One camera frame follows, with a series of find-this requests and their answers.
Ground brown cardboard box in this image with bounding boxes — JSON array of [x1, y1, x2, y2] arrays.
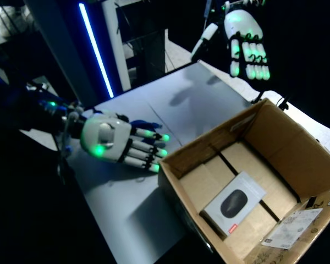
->
[[157, 98, 330, 264]]

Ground blue cable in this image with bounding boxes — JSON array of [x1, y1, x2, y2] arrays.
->
[[129, 119, 163, 155]]

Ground blue-white LED light strip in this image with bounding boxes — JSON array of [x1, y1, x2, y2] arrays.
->
[[79, 2, 115, 98]]

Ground white shipping label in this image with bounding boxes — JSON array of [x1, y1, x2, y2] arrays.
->
[[261, 208, 323, 250]]

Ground white upright post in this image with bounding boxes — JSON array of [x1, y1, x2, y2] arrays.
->
[[101, 0, 133, 92]]

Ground grey mouse box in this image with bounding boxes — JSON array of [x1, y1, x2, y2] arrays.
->
[[200, 170, 267, 239]]

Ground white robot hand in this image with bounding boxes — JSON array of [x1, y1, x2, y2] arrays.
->
[[80, 109, 171, 174], [191, 9, 271, 81]]

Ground white bag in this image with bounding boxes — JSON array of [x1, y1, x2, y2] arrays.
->
[[0, 5, 34, 38]]

